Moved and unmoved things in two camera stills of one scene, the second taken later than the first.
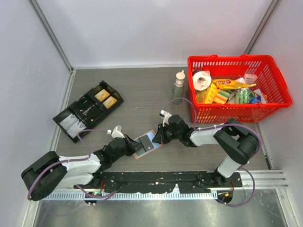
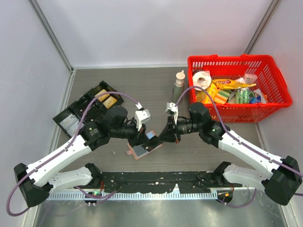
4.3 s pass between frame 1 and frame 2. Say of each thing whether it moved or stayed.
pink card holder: stayed
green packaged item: stayed
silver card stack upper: stayed
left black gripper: moved
